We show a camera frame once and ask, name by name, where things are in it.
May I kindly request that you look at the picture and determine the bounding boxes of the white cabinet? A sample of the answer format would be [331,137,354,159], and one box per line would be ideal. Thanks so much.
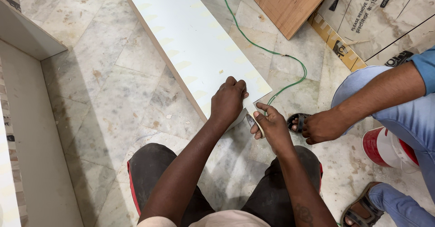
[0,0,85,227]

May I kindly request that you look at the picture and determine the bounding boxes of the person's black shorts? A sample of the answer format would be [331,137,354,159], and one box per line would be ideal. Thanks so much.
[127,143,323,227]

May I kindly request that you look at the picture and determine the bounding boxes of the red and white bucket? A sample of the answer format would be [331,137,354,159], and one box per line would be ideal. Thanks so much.
[361,126,421,170]

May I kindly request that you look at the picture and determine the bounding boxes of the yellow-edged marble-print laminate sheet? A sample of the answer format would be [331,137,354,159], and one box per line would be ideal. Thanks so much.
[307,13,435,73]

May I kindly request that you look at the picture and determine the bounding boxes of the person's left hand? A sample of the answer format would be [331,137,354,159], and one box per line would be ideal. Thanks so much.
[210,76,249,122]

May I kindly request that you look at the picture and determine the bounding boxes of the person's beige shirt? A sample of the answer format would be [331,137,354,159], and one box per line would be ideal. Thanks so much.
[136,209,272,227]

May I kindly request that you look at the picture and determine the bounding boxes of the masking tape roll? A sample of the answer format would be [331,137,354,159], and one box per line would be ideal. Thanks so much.
[243,96,266,139]

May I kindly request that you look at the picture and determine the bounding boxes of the green cable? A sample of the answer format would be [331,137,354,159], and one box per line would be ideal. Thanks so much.
[192,0,308,109]

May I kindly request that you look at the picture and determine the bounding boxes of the long white laminated board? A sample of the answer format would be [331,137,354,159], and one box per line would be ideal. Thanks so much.
[118,0,273,131]

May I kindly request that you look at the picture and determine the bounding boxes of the person's right hand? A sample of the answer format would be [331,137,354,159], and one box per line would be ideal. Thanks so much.
[251,103,293,155]

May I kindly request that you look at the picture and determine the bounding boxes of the brown plywood board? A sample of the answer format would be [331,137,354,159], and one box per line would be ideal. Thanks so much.
[254,0,338,41]

